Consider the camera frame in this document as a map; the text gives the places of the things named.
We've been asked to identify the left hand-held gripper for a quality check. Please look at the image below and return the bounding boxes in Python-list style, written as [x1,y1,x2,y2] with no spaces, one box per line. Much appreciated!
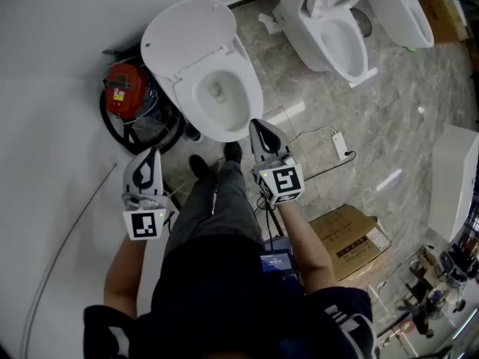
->
[120,147,169,241]

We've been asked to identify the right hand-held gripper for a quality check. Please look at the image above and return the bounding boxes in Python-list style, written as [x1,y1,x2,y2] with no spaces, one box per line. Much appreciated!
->
[248,118,305,206]

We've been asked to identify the person's left forearm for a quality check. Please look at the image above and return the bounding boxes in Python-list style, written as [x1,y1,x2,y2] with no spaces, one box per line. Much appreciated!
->
[103,237,147,319]

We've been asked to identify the person's right forearm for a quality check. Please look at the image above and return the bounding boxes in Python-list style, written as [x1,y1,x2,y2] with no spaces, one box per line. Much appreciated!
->
[278,202,336,295]

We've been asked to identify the white round toilet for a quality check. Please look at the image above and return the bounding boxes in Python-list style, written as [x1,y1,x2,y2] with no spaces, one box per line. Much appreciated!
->
[141,31,265,144]

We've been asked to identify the white toilet with flush button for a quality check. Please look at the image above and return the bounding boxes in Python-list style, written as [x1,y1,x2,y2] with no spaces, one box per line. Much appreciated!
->
[272,0,379,89]

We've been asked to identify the white toilet lid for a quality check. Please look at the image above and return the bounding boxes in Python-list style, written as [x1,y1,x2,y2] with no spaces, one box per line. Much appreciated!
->
[140,0,237,82]

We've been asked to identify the white slim toilet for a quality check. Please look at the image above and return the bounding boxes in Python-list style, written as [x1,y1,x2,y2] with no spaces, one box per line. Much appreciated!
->
[366,0,436,50]

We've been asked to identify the person's right black shoe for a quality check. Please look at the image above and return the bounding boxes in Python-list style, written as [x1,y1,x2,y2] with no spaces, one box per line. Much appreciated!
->
[223,141,243,164]

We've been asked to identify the person's black shoe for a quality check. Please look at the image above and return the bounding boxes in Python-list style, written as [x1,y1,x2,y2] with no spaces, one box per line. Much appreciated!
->
[189,154,210,179]
[223,141,243,164]

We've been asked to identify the person's left black shoe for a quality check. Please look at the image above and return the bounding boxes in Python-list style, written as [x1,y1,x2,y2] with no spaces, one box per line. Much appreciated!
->
[189,154,210,179]

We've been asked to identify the person's grey trousers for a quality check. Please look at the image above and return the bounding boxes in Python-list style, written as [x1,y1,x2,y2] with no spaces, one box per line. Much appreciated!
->
[164,161,265,254]

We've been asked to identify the red vacuum cleaner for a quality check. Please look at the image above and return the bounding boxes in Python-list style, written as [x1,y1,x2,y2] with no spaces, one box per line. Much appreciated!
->
[100,61,186,155]

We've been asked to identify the dark blue case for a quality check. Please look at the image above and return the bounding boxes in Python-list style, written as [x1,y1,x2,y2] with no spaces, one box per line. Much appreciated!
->
[263,236,293,254]

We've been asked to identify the black screen device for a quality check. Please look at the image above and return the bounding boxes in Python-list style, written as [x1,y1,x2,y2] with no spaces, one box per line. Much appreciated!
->
[260,251,295,276]

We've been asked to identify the white foam piece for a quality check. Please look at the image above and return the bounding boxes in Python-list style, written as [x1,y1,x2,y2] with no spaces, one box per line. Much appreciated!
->
[257,13,280,33]

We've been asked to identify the cardboard box with white label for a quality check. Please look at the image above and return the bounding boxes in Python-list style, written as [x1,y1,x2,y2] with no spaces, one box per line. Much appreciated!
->
[308,203,392,283]

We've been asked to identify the dark grey dustpan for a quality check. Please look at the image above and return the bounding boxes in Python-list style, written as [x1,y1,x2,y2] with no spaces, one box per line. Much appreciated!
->
[102,46,145,66]

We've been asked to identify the person's dark blue shirt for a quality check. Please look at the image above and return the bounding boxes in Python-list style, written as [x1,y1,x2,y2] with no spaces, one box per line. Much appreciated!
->
[82,233,377,359]

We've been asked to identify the dark waste bin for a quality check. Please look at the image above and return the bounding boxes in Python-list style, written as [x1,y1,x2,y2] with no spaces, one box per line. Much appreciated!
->
[351,7,373,37]

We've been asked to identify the plain cardboard box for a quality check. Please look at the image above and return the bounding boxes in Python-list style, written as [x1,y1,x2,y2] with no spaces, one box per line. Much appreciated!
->
[417,0,469,44]

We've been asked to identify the white power strip cord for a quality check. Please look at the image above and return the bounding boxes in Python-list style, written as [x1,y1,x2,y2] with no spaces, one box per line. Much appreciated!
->
[290,126,338,144]

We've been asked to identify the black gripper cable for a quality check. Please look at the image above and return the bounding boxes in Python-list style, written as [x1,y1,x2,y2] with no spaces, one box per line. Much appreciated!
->
[254,196,285,239]

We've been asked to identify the black vacuum hose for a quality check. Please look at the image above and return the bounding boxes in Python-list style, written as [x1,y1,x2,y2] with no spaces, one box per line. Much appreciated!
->
[99,88,186,156]

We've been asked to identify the black power cable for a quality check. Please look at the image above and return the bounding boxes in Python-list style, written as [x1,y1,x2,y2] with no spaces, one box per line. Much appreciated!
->
[302,150,356,181]

